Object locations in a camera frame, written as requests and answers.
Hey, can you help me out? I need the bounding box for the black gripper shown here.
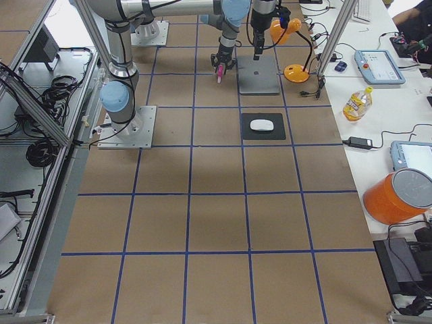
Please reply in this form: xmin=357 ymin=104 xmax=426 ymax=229
xmin=250 ymin=0 xmax=291 ymax=61
xmin=211 ymin=45 xmax=236 ymax=72

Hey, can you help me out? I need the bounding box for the pink marker pen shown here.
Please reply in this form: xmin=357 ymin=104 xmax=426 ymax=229
xmin=217 ymin=64 xmax=224 ymax=84

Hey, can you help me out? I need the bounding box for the white computer mouse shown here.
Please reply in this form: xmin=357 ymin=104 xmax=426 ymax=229
xmin=250 ymin=119 xmax=274 ymax=132

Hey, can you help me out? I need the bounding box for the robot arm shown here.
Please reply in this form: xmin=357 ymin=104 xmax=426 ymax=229
xmin=199 ymin=14 xmax=240 ymax=76
xmin=87 ymin=1 xmax=291 ymax=137

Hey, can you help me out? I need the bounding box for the silver laptop notebook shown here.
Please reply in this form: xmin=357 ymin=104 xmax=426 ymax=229
xmin=238 ymin=55 xmax=280 ymax=95

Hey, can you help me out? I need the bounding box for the black mousepad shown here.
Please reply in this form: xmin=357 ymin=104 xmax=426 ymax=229
xmin=241 ymin=113 xmax=286 ymax=140

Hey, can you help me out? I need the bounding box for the orange desk lamp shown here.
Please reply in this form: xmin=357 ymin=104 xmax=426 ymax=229
xmin=269 ymin=18 xmax=313 ymax=84

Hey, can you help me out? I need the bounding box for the small blue device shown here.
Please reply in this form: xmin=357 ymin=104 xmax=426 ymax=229
xmin=334 ymin=61 xmax=348 ymax=72

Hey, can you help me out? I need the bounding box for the white keyboard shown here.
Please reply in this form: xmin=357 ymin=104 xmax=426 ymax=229
xmin=352 ymin=0 xmax=371 ymax=24

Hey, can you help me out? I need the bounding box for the yellow drink bottle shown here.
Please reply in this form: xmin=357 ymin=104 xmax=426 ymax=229
xmin=342 ymin=86 xmax=373 ymax=122

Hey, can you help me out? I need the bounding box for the blue teach pendant far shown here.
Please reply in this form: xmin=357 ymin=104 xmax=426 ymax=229
xmin=354 ymin=50 xmax=406 ymax=85

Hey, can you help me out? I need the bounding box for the blue teach pendant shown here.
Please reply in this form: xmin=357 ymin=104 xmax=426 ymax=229
xmin=354 ymin=50 xmax=406 ymax=85
xmin=390 ymin=141 xmax=432 ymax=177

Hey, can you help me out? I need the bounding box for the black power adapter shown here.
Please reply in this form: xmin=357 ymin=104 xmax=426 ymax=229
xmin=342 ymin=136 xmax=373 ymax=150

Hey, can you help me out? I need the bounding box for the person in dark clothes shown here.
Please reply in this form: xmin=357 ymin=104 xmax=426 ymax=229
xmin=393 ymin=0 xmax=431 ymax=64

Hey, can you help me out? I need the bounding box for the blue teach pendant near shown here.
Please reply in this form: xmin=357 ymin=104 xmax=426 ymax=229
xmin=390 ymin=141 xmax=432 ymax=177

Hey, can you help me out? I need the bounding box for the orange bucket with lid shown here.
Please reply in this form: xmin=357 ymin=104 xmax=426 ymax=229
xmin=362 ymin=168 xmax=431 ymax=225

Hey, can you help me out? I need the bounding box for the black box on desk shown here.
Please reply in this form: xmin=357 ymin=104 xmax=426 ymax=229
xmin=373 ymin=238 xmax=423 ymax=296

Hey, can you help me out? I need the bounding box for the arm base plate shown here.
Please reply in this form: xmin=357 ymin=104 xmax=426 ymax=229
xmin=131 ymin=20 xmax=169 ymax=47
xmin=97 ymin=106 xmax=157 ymax=149

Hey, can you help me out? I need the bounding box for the aluminium frame post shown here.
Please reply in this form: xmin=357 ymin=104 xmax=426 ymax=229
xmin=317 ymin=0 xmax=356 ymax=78

